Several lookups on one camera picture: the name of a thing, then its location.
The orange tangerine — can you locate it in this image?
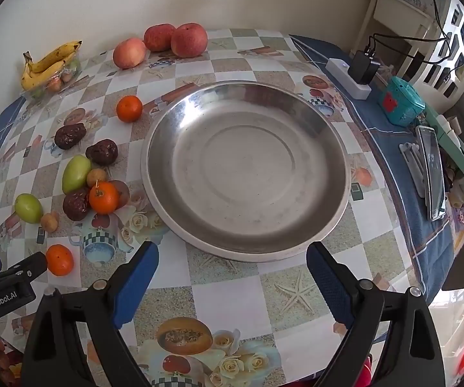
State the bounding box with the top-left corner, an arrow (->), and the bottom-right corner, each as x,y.
45,244 -> 75,277
116,95 -> 143,123

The round green jujube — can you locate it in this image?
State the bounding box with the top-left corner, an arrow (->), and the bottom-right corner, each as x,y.
14,193 -> 43,224

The tangerine with green stem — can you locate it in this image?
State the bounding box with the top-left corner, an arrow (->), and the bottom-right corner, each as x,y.
88,181 -> 120,215

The dark red date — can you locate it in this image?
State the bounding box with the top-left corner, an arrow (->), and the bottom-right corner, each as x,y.
85,139 -> 118,166
54,123 -> 87,150
62,187 -> 90,221

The small brown longan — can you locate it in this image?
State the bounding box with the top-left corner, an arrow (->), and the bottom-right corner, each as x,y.
86,168 -> 108,188

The oblong green jujube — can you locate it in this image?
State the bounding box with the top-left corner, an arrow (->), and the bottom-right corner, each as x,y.
62,155 -> 92,194

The large steel plate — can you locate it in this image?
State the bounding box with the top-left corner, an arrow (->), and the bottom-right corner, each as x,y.
140,81 -> 351,262

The smartphone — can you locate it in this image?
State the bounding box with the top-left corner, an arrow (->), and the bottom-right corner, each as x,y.
415,125 -> 446,221

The mint green plastic rack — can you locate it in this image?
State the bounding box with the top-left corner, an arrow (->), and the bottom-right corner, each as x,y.
425,105 -> 464,175

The teal small box device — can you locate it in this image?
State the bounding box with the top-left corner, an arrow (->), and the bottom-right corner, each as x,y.
379,76 -> 425,127

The clear plastic fruit tray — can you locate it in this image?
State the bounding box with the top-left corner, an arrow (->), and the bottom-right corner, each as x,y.
20,53 -> 81,101

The white power strip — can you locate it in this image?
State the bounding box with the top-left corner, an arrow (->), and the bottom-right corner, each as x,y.
326,58 -> 371,101

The black power adapter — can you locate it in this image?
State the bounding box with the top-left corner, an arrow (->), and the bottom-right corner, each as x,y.
348,51 -> 381,85

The yellow banana bunch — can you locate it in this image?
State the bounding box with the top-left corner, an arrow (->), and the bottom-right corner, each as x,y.
20,40 -> 82,91

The pale pink apple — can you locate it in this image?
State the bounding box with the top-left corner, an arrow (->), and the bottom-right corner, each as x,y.
113,38 -> 146,69

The red apple middle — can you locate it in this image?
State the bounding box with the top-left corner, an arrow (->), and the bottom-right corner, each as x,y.
143,24 -> 175,53

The red apple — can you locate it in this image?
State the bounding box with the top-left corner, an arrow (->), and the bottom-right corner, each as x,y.
171,23 -> 207,58
143,24 -> 175,53

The red apple right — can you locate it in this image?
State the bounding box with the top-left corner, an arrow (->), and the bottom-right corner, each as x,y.
171,23 -> 207,58

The white shelf unit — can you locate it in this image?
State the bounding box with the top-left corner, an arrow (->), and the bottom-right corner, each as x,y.
350,0 -> 464,114

